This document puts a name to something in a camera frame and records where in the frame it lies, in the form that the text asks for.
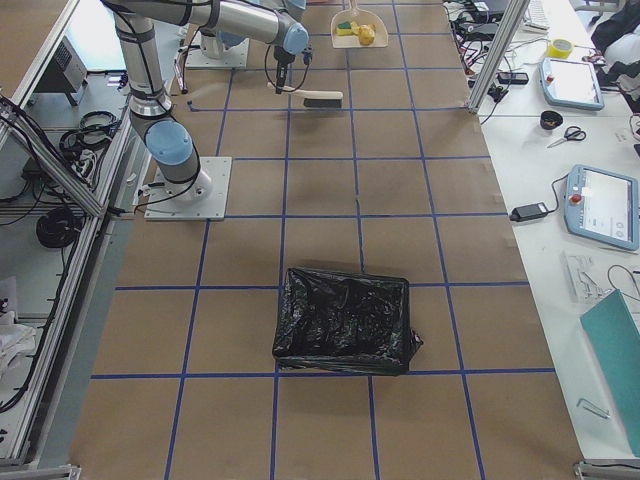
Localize yellow tape roll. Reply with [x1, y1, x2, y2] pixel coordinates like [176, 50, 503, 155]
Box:
[546, 38, 574, 59]

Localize near teach pendant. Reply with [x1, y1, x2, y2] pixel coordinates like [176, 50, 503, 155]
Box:
[563, 164, 639, 251]

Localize metal allen key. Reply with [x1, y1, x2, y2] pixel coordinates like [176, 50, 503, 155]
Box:
[576, 397, 611, 419]

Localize teach pendant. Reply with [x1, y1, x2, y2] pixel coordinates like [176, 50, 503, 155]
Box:
[539, 57, 604, 111]
[563, 164, 639, 251]

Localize white plastic dustpan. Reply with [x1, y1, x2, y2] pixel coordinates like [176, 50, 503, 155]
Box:
[330, 0, 388, 49]

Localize black handled scissors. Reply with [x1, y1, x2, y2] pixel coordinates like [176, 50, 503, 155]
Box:
[548, 125, 587, 148]

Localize small black bowl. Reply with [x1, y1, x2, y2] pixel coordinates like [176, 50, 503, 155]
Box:
[539, 110, 564, 131]

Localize far teach pendant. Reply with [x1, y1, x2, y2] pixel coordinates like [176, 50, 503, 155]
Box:
[539, 57, 604, 111]

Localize black power adapter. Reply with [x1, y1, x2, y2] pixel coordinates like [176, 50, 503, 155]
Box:
[509, 202, 550, 223]

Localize teal folder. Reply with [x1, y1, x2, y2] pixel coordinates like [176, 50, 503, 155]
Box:
[580, 290, 639, 456]

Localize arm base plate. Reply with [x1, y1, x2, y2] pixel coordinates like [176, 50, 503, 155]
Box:
[185, 33, 249, 70]
[143, 157, 232, 221]

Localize yellow potato-shaped bread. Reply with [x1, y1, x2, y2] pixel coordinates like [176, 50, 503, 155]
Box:
[351, 23, 376, 46]

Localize aluminium frame post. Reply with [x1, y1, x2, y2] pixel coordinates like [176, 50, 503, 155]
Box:
[467, 0, 529, 114]

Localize green yellow sponge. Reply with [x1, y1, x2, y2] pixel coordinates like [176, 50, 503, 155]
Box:
[334, 21, 353, 36]

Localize coiled black cable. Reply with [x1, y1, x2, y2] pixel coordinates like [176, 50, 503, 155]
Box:
[35, 205, 84, 250]

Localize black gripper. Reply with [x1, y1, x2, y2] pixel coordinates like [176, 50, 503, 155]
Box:
[273, 45, 313, 88]

